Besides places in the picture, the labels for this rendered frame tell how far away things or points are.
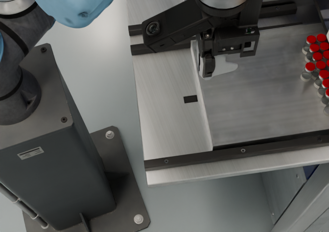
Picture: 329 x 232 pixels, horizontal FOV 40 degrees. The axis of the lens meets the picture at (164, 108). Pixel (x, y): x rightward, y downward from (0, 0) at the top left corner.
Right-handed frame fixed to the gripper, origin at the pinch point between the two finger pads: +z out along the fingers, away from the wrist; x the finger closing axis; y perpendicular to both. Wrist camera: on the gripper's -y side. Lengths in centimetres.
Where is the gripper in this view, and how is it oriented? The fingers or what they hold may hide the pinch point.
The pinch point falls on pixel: (201, 73)
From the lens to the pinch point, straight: 76.6
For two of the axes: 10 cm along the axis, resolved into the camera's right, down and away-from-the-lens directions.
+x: -1.3, -8.8, 4.6
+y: 9.9, -1.4, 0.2
